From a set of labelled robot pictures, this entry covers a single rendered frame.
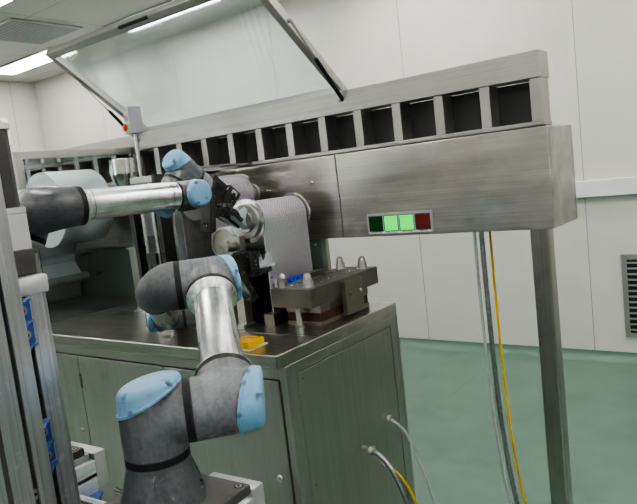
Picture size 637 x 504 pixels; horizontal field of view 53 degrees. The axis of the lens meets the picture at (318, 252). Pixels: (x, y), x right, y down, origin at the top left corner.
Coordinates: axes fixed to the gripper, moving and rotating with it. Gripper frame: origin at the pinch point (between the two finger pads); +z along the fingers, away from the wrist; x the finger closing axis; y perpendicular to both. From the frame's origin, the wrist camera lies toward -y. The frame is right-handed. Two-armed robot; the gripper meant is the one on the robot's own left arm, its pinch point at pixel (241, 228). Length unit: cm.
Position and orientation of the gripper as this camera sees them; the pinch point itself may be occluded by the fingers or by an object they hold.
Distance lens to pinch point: 210.9
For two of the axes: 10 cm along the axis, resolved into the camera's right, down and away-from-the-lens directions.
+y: 2.9, -8.6, 4.2
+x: -8.0, 0.2, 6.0
